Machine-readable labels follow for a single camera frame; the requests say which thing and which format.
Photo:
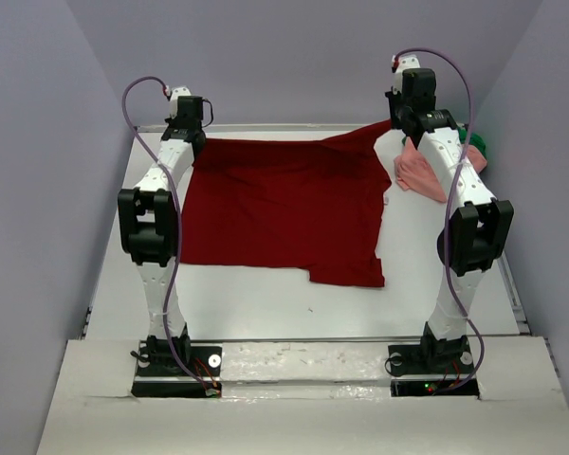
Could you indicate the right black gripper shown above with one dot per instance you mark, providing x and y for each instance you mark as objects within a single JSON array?
[{"x": 395, "y": 98}]

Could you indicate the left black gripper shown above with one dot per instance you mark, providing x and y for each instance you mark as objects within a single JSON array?
[{"x": 170, "y": 123}]

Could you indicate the dark red t shirt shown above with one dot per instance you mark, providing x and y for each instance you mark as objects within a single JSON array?
[{"x": 313, "y": 205}]

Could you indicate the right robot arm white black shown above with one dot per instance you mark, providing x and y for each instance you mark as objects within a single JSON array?
[{"x": 475, "y": 231}]

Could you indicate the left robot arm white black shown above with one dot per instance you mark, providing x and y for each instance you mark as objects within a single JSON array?
[{"x": 150, "y": 230}]

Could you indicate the pink t shirt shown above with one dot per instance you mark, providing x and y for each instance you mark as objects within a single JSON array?
[{"x": 413, "y": 172}]

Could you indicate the green t shirt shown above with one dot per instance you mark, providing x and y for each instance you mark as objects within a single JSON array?
[{"x": 476, "y": 142}]

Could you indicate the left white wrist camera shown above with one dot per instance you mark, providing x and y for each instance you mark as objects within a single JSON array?
[{"x": 174, "y": 95}]

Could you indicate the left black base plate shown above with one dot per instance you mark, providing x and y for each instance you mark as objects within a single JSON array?
[{"x": 168, "y": 380}]

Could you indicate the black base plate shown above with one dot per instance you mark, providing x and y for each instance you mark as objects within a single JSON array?
[
  {"x": 413, "y": 375},
  {"x": 168, "y": 380}
]

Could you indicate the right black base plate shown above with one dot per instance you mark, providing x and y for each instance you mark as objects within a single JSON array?
[{"x": 413, "y": 375}]

